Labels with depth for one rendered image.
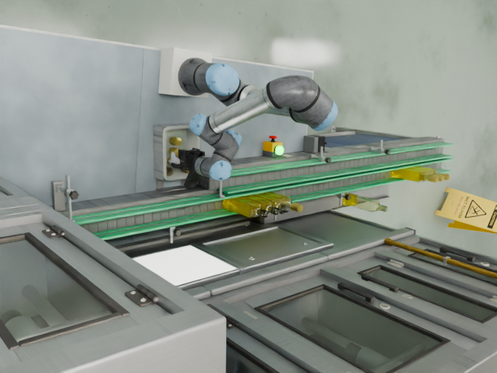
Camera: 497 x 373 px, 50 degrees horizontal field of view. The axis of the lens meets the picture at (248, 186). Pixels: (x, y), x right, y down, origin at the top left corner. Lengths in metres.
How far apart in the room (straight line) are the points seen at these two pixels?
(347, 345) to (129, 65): 1.33
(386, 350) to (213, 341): 0.84
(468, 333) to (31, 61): 1.67
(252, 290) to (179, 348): 1.06
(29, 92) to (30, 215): 0.76
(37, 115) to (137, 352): 1.43
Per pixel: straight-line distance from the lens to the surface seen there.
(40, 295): 0.97
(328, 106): 1.79
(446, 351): 1.62
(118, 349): 0.74
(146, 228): 2.08
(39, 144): 2.07
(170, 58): 2.19
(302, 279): 1.97
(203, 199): 2.20
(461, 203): 5.42
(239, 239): 2.24
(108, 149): 2.17
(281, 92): 1.73
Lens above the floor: 2.71
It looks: 49 degrees down
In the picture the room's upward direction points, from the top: 107 degrees clockwise
